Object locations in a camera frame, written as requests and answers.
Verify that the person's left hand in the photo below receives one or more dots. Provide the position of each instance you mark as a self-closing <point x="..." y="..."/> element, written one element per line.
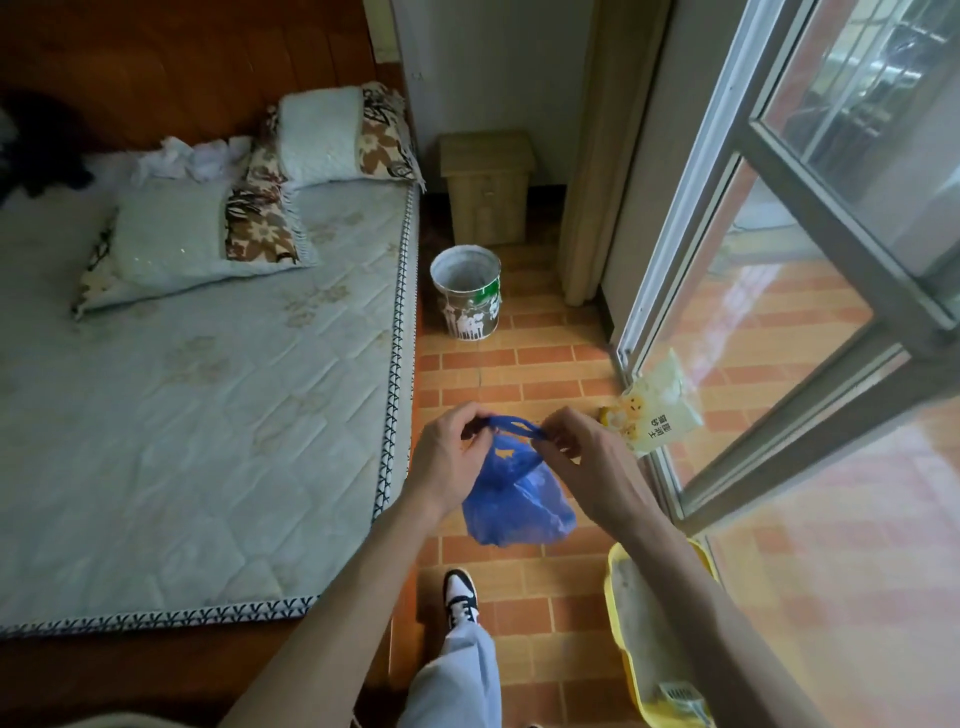
<point x="437" y="461"/>

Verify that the person's right hand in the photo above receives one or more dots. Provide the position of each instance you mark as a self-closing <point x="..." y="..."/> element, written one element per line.
<point x="600" y="469"/>

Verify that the person's left thumb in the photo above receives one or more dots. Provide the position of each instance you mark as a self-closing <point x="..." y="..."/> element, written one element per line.
<point x="474" y="433"/>

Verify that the person's right thumb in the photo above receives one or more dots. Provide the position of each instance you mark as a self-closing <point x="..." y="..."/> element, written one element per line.
<point x="546" y="447"/>

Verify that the blue plastic bag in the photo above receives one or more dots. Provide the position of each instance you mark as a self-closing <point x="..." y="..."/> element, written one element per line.
<point x="516" y="495"/>

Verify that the person's left forearm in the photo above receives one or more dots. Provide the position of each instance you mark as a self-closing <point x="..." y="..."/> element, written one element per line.
<point x="322" y="622"/>

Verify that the person's right forearm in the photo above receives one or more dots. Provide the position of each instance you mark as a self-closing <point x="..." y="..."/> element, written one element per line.
<point x="720" y="630"/>

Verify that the white and yellow litter bag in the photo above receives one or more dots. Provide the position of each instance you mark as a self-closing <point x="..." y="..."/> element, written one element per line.
<point x="664" y="409"/>

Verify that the white and green paint bucket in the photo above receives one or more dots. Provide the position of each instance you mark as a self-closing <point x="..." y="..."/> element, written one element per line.
<point x="466" y="294"/>

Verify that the black and white sneaker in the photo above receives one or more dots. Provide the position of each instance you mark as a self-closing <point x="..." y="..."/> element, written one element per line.
<point x="459" y="596"/>

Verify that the yellow cat litter box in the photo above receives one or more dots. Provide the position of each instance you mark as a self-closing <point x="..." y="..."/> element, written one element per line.
<point x="637" y="637"/>

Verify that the person's light grey trouser leg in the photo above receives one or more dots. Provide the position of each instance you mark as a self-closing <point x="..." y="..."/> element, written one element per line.
<point x="456" y="679"/>

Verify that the wooden lidded bin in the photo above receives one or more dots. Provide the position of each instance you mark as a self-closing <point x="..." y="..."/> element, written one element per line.
<point x="489" y="187"/>

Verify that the light blue quilted mattress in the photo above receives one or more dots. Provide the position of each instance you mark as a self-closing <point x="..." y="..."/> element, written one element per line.
<point x="202" y="397"/>

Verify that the grey litter scoop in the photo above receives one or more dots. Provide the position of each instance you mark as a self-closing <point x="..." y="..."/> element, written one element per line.
<point x="679" y="701"/>

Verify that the beige curtain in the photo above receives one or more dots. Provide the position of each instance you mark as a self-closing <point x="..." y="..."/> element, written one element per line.
<point x="611" y="142"/>

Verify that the grey framed glass door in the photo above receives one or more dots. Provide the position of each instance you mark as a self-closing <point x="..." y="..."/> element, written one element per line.
<point x="787" y="247"/>

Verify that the small floral edged pillow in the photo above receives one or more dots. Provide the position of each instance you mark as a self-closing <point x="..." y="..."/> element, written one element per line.
<point x="339" y="136"/>

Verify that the large floral edged pillow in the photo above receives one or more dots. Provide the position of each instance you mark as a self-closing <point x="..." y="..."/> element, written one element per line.
<point x="196" y="238"/>

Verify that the crumpled white cloth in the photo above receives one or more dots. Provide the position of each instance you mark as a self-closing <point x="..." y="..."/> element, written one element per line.
<point x="193" y="157"/>

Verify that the black fluffy object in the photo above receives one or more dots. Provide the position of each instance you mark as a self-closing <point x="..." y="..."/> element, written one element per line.
<point x="41" y="139"/>

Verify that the wooden bed frame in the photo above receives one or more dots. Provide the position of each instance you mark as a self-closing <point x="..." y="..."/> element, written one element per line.
<point x="172" y="82"/>

